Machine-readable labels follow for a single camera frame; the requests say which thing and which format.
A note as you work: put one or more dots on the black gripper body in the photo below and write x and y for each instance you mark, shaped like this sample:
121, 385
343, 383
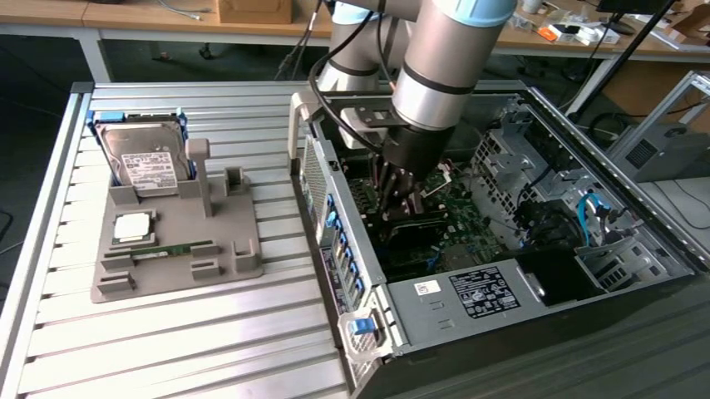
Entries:
418, 149

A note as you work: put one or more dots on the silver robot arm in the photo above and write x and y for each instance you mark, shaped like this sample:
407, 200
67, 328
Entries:
443, 62

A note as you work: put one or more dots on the open metal socket cover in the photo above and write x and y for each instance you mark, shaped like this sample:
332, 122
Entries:
438, 185

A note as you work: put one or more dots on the green motherboard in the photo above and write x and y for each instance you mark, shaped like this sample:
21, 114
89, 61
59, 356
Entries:
476, 220

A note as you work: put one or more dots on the grey chipset heat sink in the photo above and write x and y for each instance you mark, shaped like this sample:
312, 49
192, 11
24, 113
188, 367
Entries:
463, 259

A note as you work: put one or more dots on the grey power supply unit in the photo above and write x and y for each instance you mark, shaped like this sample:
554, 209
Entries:
432, 316

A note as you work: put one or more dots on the blue case latch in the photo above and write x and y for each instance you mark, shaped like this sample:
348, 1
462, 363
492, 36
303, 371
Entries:
360, 326

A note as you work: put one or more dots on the small orange box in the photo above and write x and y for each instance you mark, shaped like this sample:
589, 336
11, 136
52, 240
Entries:
548, 33

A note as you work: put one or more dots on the grey plastic parts rack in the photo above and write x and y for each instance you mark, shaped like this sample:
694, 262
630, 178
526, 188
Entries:
177, 232

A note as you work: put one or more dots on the white cup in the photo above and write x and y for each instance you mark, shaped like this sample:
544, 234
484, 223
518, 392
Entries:
535, 5

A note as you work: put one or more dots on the grey plastic disk bay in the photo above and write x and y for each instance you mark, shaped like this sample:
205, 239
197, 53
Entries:
621, 262

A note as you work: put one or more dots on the white small boxes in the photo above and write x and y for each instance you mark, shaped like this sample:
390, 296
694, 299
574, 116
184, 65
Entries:
595, 36

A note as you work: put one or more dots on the green RAM stick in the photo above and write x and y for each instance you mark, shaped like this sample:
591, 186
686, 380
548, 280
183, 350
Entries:
165, 250

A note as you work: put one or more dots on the open black PC case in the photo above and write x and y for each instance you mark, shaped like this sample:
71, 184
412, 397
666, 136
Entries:
527, 357

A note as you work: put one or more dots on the black stand pole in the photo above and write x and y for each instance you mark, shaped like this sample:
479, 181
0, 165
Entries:
626, 54

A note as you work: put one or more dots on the hard disk in blue carrier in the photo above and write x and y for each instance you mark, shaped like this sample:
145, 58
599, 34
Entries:
144, 154

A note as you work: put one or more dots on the brown cardboard box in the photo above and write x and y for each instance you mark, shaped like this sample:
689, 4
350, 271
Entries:
252, 10

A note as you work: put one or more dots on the grey tower computer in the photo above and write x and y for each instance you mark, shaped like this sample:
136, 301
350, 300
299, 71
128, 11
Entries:
677, 158

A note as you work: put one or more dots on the silver CPU chip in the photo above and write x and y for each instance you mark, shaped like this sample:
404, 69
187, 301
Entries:
132, 228

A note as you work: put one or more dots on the black monitor stand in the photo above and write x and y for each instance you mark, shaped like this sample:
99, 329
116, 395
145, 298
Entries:
621, 27

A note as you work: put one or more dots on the folded cardboard packaging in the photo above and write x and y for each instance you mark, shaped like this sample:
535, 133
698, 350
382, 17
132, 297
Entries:
693, 29

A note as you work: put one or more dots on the aluminium profile frame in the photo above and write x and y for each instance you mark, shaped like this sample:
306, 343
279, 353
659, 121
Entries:
679, 89

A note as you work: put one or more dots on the wooden desk white frame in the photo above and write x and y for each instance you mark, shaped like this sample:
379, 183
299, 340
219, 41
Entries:
44, 16

